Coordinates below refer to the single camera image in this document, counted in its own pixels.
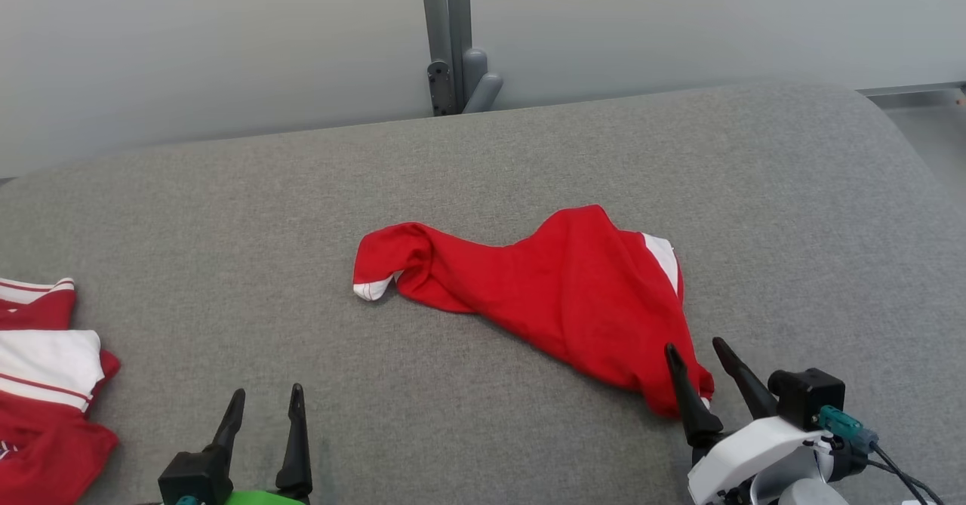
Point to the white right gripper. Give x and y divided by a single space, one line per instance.
747 456

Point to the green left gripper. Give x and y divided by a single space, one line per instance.
264 499

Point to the red shorts with white waistband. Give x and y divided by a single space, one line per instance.
573 294

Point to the red and white jersey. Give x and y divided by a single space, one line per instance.
45 429

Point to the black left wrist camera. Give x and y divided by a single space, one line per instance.
192 478

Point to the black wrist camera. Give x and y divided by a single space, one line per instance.
192 478
804 395

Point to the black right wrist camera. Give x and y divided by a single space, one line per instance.
804 395

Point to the grey metal floor rail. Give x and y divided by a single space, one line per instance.
928 91

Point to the grey metal post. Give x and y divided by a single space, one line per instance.
438 22

